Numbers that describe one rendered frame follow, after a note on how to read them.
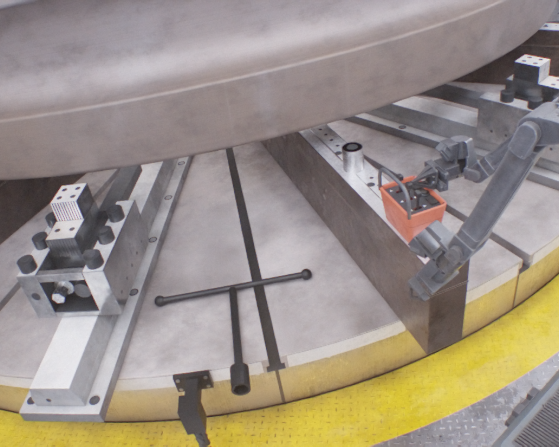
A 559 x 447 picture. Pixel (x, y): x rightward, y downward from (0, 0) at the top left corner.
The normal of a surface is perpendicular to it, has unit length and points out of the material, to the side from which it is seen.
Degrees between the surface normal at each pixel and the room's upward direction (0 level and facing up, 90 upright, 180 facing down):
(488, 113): 90
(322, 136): 0
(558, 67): 90
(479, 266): 0
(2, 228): 90
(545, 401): 0
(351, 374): 90
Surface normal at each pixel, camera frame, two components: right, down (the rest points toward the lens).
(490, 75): -0.44, 0.58
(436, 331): 0.32, 0.51
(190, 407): -0.16, -0.80
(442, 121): -0.76, 0.20
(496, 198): -0.74, 0.50
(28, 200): 0.88, 0.15
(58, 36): -0.07, 0.59
